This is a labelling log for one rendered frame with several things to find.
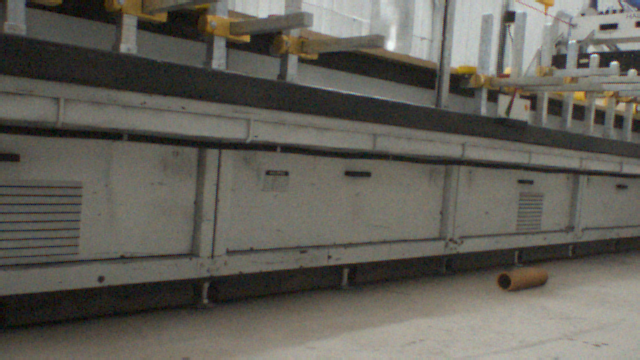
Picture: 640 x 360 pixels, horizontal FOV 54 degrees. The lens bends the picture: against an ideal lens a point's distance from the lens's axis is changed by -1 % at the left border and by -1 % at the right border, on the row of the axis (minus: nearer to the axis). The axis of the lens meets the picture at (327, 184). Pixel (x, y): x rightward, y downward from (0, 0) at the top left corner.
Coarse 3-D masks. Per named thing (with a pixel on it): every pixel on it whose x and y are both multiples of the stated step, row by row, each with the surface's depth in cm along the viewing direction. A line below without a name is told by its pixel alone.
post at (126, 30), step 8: (120, 16) 146; (128, 16) 146; (120, 24) 146; (128, 24) 146; (136, 24) 147; (120, 32) 146; (128, 32) 146; (136, 32) 148; (120, 40) 146; (128, 40) 146
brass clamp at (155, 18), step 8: (112, 0) 143; (120, 0) 143; (128, 0) 145; (136, 0) 146; (112, 8) 143; (120, 8) 144; (128, 8) 145; (136, 8) 146; (136, 16) 147; (144, 16) 148; (152, 16) 149; (160, 16) 151
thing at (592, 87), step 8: (504, 88) 275; (528, 88) 267; (536, 88) 264; (544, 88) 262; (552, 88) 259; (560, 88) 257; (568, 88) 254; (576, 88) 252; (584, 88) 249; (592, 88) 247; (600, 88) 245
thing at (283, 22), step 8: (272, 16) 152; (280, 16) 150; (288, 16) 148; (296, 16) 146; (304, 16) 144; (312, 16) 146; (232, 24) 164; (240, 24) 162; (248, 24) 159; (256, 24) 157; (264, 24) 154; (272, 24) 152; (280, 24) 150; (288, 24) 148; (296, 24) 146; (304, 24) 144; (312, 24) 146; (232, 32) 164; (240, 32) 162; (248, 32) 160; (256, 32) 159; (264, 32) 158
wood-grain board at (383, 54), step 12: (192, 12) 178; (228, 12) 183; (240, 12) 186; (300, 36) 203; (312, 36) 207; (324, 36) 210; (384, 60) 239; (396, 60) 238; (408, 60) 241; (420, 60) 246; (456, 72) 263; (552, 96) 322; (600, 108) 363; (636, 120) 410
